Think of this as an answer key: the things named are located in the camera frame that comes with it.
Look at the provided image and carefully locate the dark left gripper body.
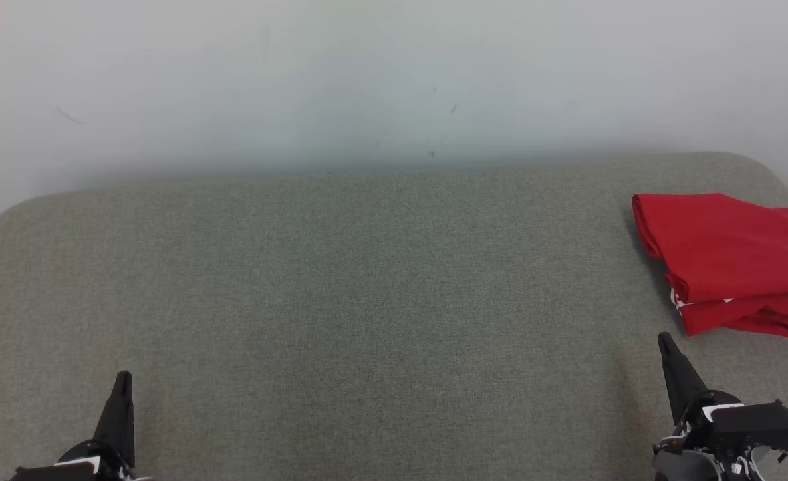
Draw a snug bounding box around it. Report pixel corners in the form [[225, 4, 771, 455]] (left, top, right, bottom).
[[59, 438, 138, 481]]

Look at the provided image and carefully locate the grey fabric sofa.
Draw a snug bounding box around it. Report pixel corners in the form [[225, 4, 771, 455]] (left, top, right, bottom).
[[0, 152, 788, 481]]

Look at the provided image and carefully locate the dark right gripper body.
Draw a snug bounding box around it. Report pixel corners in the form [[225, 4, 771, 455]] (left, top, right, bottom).
[[671, 389, 745, 450]]

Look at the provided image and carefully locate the red basketball jersey white trim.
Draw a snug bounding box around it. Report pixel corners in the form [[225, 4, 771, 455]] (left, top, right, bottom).
[[631, 192, 788, 306]]

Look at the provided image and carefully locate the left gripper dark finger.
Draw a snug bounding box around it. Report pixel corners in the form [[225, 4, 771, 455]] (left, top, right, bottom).
[[96, 371, 135, 468]]

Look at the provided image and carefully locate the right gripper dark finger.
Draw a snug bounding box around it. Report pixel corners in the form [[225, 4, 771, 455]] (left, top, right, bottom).
[[658, 332, 712, 426]]

